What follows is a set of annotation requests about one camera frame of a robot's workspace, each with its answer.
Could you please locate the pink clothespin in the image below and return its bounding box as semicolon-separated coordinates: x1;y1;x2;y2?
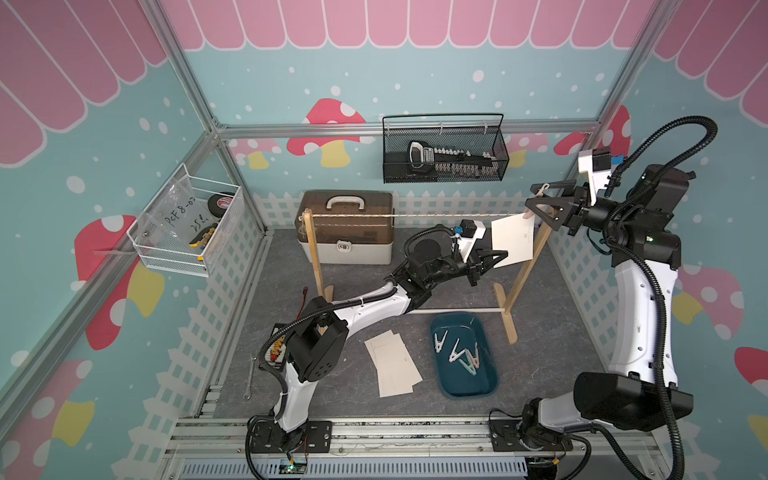
535;183;550;198
464;343;480;369

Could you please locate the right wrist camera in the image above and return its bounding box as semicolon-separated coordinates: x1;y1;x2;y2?
577;147;624;206

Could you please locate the brown lidded storage box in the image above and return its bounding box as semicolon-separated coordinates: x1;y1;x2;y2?
294;190;394;265

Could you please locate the green clothespin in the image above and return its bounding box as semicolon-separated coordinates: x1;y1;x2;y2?
458;349;480;375

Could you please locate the black tape roll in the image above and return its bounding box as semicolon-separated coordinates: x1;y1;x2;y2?
207;193;233;218

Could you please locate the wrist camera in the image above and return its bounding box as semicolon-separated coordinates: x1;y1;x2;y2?
454;219;486;263
577;147;624;206

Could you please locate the teal plastic tray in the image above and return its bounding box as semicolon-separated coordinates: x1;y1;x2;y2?
430;312;499;400

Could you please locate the plastic labelled bag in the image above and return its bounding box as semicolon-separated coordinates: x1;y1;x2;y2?
151;181;216;244

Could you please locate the clear wall-mounted bin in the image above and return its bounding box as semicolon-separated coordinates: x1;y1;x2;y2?
127;164;244;277

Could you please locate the white clothespin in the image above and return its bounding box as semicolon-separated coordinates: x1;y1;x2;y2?
448;338;463;363
433;329;447;355

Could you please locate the white postcard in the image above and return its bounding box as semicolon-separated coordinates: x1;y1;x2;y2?
375;344;413;398
365;330;397;390
381;334;423;387
365;330;423;398
491;213;535;268

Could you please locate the silver wrench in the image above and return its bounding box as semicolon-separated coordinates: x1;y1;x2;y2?
243;356;258;400

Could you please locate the small circuit board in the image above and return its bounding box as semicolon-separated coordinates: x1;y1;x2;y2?
264;336;286;371

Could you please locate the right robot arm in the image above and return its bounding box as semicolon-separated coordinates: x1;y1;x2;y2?
516;116;718;479

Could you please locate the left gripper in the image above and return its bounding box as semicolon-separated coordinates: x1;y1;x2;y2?
423;245;507;287

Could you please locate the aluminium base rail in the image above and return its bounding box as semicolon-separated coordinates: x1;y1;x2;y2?
156;415;625;479

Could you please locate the yellow black utility knife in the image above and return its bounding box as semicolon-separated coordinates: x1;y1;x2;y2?
189;223;218;249

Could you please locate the black wire mesh basket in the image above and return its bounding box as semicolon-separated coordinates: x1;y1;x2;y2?
381;113;509;184

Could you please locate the label maker device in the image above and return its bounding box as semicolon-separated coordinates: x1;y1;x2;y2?
408;141;435;172

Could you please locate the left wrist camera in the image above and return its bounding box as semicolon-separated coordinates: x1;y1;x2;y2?
454;219;486;263

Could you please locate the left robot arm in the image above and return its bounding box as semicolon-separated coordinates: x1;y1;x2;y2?
248;220;508;435

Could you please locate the wooden string rack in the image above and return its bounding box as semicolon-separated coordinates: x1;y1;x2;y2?
298;203;556;348

